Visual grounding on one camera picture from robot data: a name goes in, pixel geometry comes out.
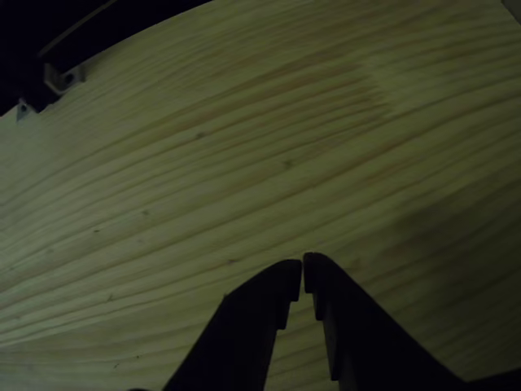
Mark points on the small metal bracket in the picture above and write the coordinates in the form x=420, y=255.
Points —
x=23, y=111
x=61, y=79

